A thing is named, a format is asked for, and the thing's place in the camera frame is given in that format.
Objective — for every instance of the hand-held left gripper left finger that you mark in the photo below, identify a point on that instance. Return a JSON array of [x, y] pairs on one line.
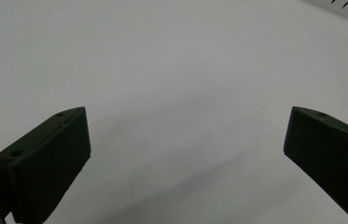
[[44, 161]]

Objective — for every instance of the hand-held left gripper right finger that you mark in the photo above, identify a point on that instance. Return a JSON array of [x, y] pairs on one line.
[[330, 155]]

